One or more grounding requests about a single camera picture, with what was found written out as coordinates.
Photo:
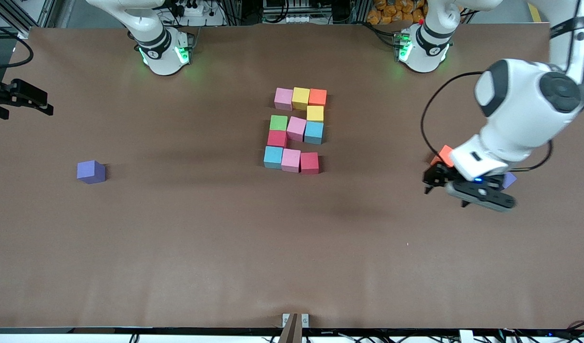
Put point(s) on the bag of orange fruit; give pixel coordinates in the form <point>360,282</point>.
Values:
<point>396,12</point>

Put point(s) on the purple foam block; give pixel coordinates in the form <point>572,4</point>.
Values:
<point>510,180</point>
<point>90,171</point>

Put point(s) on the green foam block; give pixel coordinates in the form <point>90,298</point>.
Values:
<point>278,123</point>

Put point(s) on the metal table edge bracket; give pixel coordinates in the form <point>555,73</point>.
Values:
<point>295,326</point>

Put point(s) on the white power strip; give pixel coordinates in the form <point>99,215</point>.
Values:
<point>191,9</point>

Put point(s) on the yellow foam block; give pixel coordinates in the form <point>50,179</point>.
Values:
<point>301,98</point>
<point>315,113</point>

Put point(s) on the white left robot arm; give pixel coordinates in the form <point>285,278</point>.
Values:
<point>525,109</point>

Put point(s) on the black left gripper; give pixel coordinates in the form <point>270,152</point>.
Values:
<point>438,175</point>

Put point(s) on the small white box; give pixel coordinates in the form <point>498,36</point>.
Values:
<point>466,336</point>

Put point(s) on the pink foam block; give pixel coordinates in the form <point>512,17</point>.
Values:
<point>296,128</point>
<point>283,99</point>
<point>291,160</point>

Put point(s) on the red foam block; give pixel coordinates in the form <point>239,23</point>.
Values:
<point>277,138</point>
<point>309,163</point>

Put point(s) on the blue foam block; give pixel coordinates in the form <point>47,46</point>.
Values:
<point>273,157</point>
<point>313,133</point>

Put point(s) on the orange foam block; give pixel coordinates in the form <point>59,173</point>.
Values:
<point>444,155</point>
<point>318,97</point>

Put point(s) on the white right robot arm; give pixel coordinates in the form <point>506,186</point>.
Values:
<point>160,52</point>

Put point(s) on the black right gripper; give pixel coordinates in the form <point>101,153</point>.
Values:
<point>19,93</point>

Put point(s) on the aluminium frame profile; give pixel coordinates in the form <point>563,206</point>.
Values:
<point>22,19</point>

